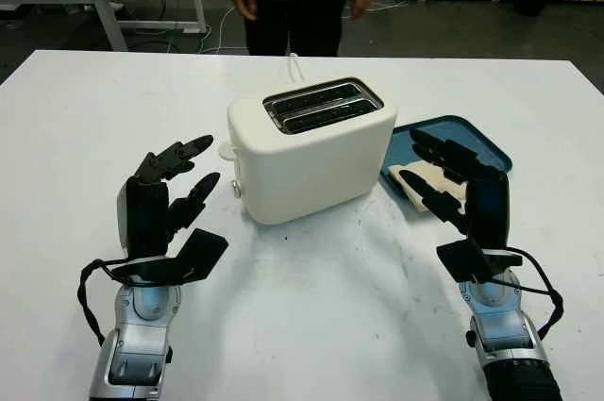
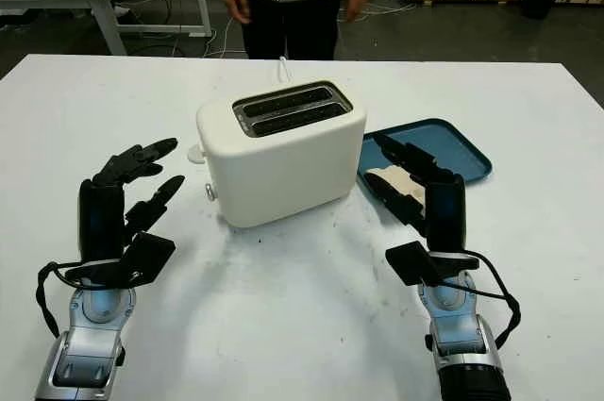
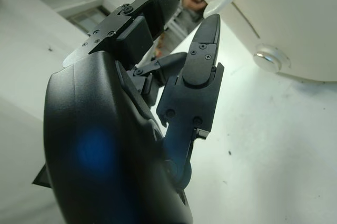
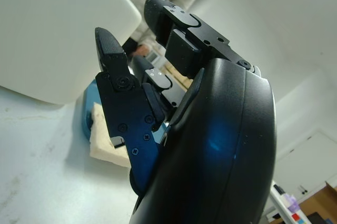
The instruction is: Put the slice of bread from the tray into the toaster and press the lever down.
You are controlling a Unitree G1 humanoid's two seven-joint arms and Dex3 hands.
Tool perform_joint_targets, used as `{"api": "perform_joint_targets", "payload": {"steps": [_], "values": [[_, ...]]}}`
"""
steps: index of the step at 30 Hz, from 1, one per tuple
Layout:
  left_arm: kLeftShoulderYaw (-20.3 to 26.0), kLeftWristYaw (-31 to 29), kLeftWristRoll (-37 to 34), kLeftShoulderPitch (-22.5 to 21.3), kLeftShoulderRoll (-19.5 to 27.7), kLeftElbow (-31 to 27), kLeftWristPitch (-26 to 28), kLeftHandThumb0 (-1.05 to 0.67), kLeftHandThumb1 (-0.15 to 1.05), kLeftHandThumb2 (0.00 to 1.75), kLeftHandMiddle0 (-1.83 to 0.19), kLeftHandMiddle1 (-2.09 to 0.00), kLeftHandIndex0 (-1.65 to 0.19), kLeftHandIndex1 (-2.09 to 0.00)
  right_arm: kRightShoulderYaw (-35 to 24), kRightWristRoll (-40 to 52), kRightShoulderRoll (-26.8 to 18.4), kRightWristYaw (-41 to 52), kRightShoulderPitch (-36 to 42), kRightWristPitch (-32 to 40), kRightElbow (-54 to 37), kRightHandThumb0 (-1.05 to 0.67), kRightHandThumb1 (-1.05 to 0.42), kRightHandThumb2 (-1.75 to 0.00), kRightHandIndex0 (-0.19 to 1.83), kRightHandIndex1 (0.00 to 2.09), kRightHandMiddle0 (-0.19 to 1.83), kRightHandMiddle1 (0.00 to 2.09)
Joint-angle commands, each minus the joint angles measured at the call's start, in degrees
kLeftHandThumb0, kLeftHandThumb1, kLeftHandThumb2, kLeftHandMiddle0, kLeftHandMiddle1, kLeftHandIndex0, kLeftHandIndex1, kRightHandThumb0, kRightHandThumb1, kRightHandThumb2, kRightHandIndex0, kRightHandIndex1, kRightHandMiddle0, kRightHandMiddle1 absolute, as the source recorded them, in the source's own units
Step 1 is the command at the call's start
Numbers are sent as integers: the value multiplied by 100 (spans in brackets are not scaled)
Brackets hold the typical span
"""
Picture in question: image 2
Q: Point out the white two-slot toaster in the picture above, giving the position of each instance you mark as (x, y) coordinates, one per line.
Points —
(288, 170)

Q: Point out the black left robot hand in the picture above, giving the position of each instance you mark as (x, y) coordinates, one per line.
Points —
(101, 217)

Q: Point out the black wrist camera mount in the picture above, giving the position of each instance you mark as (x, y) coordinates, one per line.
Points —
(413, 262)
(146, 257)

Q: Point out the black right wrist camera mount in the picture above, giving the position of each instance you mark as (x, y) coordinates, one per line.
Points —
(413, 262)

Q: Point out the person's right hand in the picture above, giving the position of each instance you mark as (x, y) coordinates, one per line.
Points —
(237, 2)

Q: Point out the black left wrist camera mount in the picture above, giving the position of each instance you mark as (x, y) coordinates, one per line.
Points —
(146, 257)

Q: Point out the white toaster lever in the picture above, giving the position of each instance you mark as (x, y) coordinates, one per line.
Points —
(196, 154)

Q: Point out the person's left hand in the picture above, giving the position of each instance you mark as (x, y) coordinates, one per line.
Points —
(354, 4)

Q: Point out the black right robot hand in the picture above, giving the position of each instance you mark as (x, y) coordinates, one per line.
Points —
(446, 217)

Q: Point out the chrome toaster dial knob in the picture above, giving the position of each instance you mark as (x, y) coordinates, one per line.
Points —
(210, 191)

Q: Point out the blue plastic tray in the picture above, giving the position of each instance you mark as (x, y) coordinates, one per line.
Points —
(448, 141)

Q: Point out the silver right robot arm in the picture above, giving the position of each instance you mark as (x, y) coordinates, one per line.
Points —
(460, 339)

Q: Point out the person in white jacket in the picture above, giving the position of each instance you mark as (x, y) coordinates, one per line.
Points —
(292, 0)

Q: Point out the white bread slice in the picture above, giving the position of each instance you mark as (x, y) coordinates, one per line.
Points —
(401, 179)

